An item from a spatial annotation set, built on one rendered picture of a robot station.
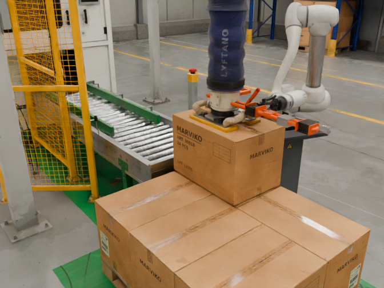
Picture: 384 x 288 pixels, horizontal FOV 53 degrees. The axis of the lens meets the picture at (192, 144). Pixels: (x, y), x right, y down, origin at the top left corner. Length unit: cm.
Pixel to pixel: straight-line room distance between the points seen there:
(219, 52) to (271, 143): 60
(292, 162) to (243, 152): 95
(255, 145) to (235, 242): 56
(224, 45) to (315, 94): 91
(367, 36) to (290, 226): 932
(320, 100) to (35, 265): 225
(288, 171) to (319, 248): 111
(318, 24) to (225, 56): 71
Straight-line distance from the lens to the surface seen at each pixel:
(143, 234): 207
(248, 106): 216
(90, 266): 277
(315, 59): 275
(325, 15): 263
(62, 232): 315
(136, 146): 310
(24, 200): 313
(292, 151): 298
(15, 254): 305
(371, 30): 1114
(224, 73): 221
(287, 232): 212
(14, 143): 294
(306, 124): 194
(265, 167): 233
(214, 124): 227
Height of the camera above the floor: 176
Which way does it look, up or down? 23 degrees down
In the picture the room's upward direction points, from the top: straight up
